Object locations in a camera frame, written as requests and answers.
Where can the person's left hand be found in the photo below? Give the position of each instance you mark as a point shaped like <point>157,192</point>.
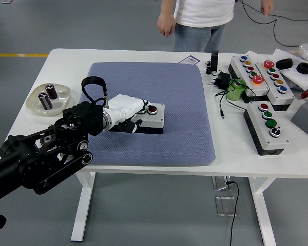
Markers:
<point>267,6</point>

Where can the person's right hand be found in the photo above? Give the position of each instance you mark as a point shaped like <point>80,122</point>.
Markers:
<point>166,24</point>

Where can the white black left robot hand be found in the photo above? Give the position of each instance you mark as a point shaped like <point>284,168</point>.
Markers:
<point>125,103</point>

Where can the four-control button box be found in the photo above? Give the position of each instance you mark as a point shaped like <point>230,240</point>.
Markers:
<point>156,120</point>
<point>272,142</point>

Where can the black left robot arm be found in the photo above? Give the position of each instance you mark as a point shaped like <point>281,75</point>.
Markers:
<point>28,159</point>

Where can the person's right forearm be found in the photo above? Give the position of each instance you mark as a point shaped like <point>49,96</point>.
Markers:
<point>168,6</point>

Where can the five-button box blue yellow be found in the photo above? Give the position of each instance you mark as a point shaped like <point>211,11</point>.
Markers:
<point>240,69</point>

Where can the five-button box red mushroom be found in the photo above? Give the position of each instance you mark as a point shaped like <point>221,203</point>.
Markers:
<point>285,98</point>

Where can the grey box orange button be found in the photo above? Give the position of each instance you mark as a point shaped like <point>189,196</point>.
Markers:
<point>305,118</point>

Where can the person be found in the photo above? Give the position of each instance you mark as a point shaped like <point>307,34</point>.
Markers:
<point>202,12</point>

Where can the purple-edged label card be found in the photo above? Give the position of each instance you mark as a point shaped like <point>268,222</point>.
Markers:
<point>190,60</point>

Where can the blue-grey mesh mat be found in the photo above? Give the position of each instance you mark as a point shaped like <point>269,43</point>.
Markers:
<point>169,89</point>

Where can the black upright device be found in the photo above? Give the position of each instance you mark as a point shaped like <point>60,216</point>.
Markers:
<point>214,61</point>

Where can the cream shallow dish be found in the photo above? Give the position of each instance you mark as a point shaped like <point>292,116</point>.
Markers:
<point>61,100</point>

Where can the small dark metal gear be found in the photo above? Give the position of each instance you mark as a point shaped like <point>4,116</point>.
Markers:
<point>51,125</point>

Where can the black power adapter plug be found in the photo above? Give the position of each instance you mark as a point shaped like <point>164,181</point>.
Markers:
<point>223,79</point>

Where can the white flat board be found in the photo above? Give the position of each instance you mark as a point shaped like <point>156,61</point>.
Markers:
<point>303,79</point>

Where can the green cylinder toy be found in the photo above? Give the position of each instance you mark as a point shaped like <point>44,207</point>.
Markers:
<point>234,93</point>

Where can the red knob part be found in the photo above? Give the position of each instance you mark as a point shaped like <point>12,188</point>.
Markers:
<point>307,93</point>

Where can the white table leg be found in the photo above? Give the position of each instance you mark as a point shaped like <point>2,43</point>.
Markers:
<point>263,212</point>
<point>86,197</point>

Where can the clear acrylic bracket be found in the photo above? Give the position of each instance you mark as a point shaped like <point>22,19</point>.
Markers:
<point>224,206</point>
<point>219,184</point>

